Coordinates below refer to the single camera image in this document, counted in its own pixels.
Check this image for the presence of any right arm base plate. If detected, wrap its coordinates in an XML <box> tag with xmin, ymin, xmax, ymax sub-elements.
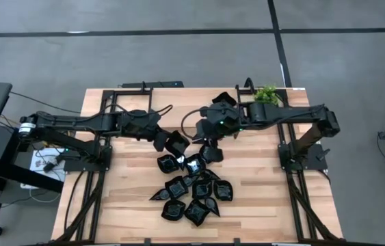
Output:
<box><xmin>278</xmin><ymin>142</ymin><xmax>329</xmax><ymax>172</ymax></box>

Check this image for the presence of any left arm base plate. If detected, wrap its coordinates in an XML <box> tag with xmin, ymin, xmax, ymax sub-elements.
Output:
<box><xmin>62</xmin><ymin>145</ymin><xmax>114</xmax><ymax>174</ymax></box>

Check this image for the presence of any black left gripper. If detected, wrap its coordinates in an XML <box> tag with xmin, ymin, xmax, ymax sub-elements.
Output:
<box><xmin>120</xmin><ymin>109</ymin><xmax>171</xmax><ymax>153</ymax></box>

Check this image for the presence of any green plant in white pot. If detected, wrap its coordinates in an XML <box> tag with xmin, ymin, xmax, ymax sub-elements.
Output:
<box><xmin>252</xmin><ymin>85</ymin><xmax>281</xmax><ymax>107</ymax></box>

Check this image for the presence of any black metal rig frame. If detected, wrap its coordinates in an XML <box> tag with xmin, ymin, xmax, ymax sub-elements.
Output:
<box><xmin>51</xmin><ymin>85</ymin><xmax>345</xmax><ymax>246</ymax></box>

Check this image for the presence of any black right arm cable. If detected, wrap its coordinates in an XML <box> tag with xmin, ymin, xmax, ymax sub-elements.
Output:
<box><xmin>181</xmin><ymin>108</ymin><xmax>212</xmax><ymax>139</ymax></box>

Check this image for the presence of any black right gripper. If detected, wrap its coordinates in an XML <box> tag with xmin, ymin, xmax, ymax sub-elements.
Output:
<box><xmin>191</xmin><ymin>101</ymin><xmax>248</xmax><ymax>150</ymax></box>

